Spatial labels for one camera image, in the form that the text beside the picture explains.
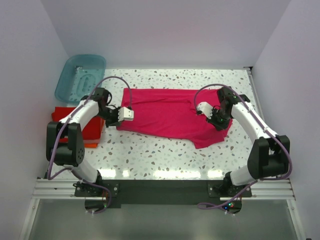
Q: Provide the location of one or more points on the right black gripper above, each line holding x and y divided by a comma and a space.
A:
219, 127

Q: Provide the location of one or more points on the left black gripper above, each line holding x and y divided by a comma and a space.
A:
115, 122

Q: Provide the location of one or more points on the magenta t-shirt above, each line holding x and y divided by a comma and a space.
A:
170, 113

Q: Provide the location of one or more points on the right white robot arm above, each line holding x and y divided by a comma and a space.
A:
269, 158

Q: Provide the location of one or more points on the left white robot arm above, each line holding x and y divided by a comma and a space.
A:
65, 147

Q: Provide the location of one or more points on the folded red t-shirt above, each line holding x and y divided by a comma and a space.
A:
61, 112

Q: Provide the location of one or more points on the teal plastic bin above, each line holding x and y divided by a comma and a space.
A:
80, 74

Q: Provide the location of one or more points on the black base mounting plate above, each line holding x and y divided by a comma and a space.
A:
116, 193

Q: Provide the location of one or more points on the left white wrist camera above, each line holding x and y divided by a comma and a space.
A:
125, 114

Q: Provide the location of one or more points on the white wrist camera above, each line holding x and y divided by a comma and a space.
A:
125, 114
204, 108

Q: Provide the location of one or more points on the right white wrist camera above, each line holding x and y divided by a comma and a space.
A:
204, 108

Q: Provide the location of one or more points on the aluminium frame rail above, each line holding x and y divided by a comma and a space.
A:
264, 190

